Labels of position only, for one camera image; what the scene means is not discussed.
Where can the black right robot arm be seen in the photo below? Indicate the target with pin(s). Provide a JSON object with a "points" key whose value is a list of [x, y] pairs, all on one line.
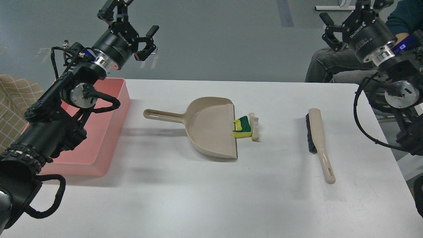
{"points": [[403, 91]]}

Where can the yellow green sponge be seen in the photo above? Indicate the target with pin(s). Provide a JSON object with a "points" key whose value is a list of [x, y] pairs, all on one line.
{"points": [[242, 128]]}

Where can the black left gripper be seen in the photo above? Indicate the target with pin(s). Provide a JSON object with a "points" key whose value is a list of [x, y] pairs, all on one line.
{"points": [[117, 41]]}

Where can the beige checkered cloth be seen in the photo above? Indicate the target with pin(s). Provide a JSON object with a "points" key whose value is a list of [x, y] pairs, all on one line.
{"points": [[16, 96]]}

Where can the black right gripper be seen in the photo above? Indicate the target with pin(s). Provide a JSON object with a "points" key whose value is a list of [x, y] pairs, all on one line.
{"points": [[363, 31]]}

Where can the beige hand brush black bristles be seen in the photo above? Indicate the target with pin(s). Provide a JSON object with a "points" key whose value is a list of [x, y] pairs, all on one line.
{"points": [[317, 143]]}

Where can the white foam piece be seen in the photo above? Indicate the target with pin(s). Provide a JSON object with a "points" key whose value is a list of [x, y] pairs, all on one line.
{"points": [[254, 124]]}

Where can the white bar on floor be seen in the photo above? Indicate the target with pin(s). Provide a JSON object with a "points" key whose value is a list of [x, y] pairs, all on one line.
{"points": [[334, 8]]}

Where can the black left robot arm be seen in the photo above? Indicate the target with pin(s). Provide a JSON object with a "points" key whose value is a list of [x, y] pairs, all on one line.
{"points": [[57, 119]]}

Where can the pink plastic bin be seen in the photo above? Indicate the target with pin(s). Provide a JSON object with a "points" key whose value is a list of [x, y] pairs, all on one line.
{"points": [[94, 155]]}

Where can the beige plastic dustpan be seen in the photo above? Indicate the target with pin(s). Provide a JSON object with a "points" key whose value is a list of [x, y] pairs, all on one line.
{"points": [[208, 122]]}

